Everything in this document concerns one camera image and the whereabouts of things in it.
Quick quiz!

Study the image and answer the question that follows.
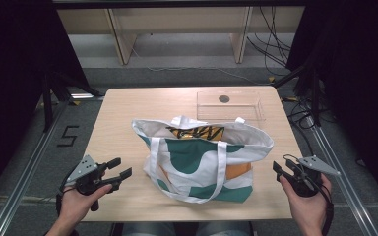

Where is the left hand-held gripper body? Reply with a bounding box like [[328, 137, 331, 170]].
[[66, 154, 112, 197]]

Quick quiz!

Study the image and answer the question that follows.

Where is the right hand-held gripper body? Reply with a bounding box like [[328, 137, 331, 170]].
[[289, 154, 342, 197]]

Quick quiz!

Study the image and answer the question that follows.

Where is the white green orange tote bag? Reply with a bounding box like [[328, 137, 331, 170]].
[[131, 114, 275, 205]]

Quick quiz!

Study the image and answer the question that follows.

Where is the clear plastic bin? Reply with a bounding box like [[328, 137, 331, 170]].
[[196, 90, 266, 125]]

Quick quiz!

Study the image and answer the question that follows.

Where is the yellow black chip bag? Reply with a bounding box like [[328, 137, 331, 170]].
[[165, 125, 225, 142]]

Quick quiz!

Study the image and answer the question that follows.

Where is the person's right hand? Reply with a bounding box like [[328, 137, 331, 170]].
[[279, 173, 333, 229]]

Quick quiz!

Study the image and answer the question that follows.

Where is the person's left hand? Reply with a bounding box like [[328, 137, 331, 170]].
[[58, 184, 113, 227]]

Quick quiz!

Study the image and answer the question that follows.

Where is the black metal stand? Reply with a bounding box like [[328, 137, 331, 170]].
[[40, 70, 104, 133], [272, 62, 323, 127]]

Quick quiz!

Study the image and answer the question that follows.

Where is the black curtain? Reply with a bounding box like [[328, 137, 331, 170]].
[[286, 0, 378, 214], [0, 0, 90, 210]]

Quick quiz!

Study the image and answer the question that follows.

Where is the beige wooden desk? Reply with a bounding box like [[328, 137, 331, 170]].
[[56, 5, 306, 66]]

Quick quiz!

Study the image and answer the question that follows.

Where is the aluminium floor rail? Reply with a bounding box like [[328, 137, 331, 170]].
[[308, 124, 378, 236], [0, 101, 72, 236]]

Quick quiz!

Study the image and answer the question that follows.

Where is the left hand-held gripper cable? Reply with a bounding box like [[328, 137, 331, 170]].
[[55, 176, 77, 218]]

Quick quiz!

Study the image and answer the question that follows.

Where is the white floor cable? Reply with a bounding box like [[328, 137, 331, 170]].
[[131, 45, 274, 87]]

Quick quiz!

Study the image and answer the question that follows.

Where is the bundle of black cables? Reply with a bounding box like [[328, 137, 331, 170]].
[[246, 6, 293, 78]]

